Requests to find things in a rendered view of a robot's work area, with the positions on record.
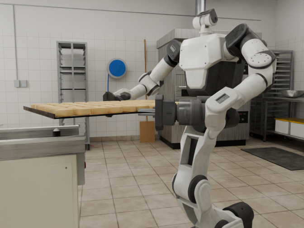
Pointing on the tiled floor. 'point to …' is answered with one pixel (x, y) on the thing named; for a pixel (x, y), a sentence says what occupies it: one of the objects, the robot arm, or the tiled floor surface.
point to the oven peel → (149, 138)
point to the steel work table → (290, 116)
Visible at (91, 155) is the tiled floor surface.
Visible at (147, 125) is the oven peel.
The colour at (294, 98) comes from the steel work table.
